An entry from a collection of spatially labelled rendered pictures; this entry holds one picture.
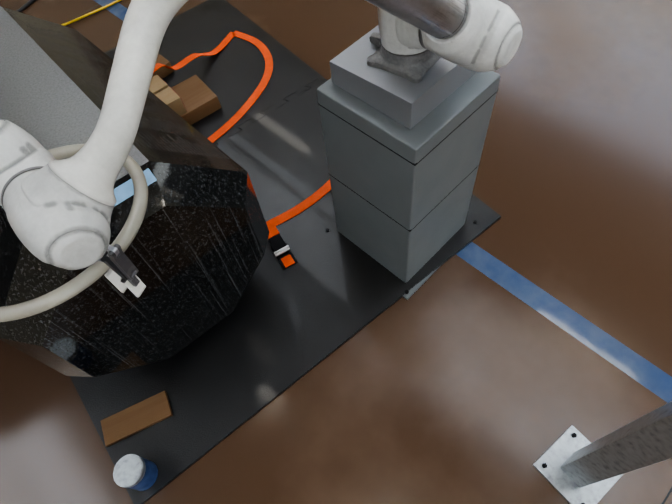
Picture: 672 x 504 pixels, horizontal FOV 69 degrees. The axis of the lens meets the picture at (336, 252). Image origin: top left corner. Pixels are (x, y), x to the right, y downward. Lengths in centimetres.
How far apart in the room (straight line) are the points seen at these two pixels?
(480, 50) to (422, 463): 130
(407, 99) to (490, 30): 28
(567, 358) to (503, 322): 25
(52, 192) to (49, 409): 157
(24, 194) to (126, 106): 19
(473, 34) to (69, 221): 90
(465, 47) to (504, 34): 9
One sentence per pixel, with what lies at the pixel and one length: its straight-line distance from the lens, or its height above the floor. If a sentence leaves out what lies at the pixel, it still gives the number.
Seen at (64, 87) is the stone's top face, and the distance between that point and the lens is 179.
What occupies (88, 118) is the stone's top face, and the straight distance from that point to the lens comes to 164.
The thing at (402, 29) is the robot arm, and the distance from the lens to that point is 138.
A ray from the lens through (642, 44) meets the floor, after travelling 332.
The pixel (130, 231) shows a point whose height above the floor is 101.
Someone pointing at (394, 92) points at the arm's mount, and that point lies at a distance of 142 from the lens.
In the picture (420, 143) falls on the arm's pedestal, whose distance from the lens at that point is 141.
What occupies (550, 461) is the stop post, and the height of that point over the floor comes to 1.
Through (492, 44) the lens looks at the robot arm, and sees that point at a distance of 124.
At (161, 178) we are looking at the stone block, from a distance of 144.
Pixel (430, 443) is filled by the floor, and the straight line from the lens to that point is 186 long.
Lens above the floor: 182
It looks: 58 degrees down
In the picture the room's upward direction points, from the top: 9 degrees counter-clockwise
